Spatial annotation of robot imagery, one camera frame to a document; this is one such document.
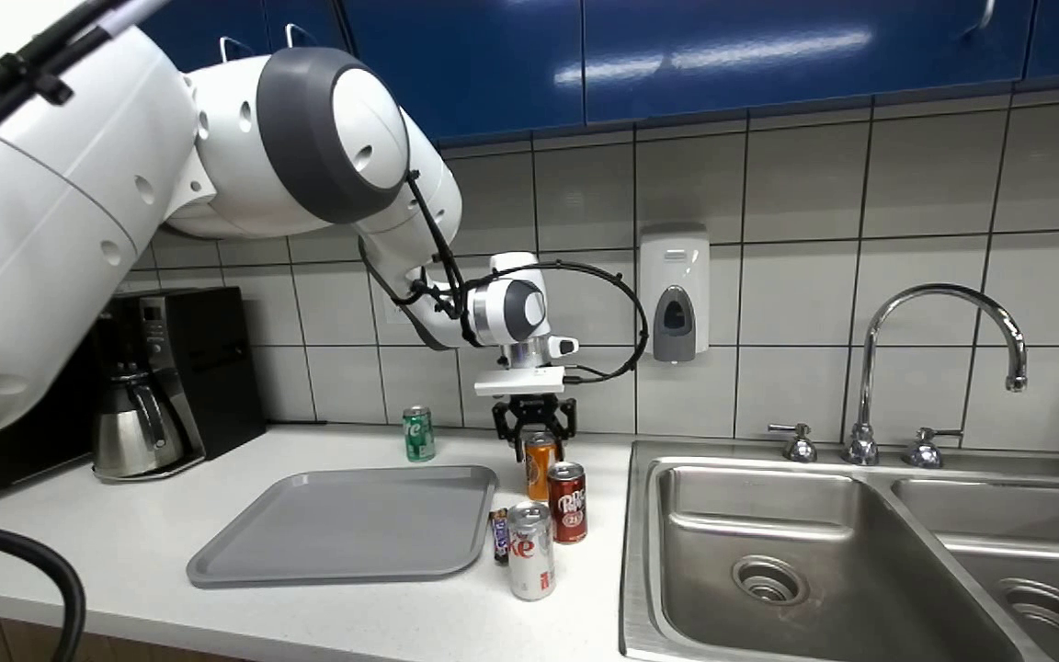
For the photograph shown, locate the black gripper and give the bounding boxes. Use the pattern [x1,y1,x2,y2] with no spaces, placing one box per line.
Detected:
[490,395,581,463]

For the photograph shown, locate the black microwave oven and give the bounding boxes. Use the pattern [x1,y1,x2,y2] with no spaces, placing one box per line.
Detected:
[0,354,103,509]

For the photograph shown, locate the dark red soda can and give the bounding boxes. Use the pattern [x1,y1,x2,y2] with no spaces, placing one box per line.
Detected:
[543,461,591,547]

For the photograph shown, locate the silver diet soda can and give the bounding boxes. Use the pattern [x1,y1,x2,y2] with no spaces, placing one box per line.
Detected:
[505,501,562,605]

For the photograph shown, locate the chrome faucet handle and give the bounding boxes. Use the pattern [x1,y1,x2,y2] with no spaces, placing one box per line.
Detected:
[767,423,825,468]
[906,423,964,471]

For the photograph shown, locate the orange soda can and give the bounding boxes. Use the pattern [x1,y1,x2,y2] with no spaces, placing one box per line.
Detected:
[523,423,562,509]

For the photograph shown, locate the stainless steel double sink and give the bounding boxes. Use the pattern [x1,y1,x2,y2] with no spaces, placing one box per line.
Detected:
[616,440,1059,662]

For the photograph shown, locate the chrome faucet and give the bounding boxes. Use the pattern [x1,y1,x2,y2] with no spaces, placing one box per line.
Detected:
[850,284,1033,468]

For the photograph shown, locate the black steel coffee maker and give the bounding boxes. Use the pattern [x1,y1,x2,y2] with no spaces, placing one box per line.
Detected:
[86,288,269,484]

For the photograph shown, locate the white wall soap dispenser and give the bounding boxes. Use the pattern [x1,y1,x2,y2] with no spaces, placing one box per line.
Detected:
[636,228,712,366]

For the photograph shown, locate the green soda can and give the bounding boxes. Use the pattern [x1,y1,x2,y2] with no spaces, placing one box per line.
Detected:
[401,399,441,468]

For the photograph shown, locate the glossy blue upper cabinets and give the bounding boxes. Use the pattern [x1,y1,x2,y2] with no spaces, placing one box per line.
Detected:
[137,0,1059,149]

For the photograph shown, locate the wooden base cabinet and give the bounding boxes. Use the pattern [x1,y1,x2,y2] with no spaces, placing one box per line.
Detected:
[0,602,249,662]

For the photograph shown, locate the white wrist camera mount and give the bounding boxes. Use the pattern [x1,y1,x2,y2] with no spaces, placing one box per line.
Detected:
[470,365,570,399]

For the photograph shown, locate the grey plastic tray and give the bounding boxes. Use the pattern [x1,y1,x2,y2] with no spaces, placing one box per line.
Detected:
[184,461,499,587]

